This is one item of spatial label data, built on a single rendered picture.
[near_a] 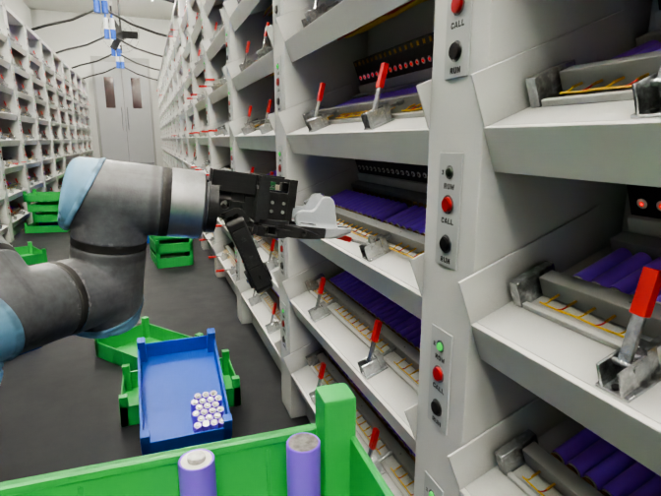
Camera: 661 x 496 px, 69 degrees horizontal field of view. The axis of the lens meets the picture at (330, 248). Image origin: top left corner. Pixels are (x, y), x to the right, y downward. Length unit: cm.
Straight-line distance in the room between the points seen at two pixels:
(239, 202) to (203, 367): 80
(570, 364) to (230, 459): 28
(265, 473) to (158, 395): 105
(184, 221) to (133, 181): 8
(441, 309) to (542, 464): 19
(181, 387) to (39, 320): 81
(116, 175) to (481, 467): 54
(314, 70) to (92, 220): 68
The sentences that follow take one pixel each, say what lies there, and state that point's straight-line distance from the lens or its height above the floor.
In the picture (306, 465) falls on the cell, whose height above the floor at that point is 54.
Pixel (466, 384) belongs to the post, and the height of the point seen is 45.
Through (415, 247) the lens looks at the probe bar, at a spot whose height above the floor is 55.
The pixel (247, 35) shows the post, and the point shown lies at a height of 106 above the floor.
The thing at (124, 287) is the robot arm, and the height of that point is 52.
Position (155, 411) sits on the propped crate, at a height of 5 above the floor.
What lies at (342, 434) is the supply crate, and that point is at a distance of 30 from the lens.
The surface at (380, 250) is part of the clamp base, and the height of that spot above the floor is 54.
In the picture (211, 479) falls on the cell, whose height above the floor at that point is 54.
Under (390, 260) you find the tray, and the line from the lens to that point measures 72.
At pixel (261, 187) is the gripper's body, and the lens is 65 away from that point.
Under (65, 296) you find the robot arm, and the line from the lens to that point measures 61.
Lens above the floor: 70
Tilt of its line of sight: 13 degrees down
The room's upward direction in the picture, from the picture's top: straight up
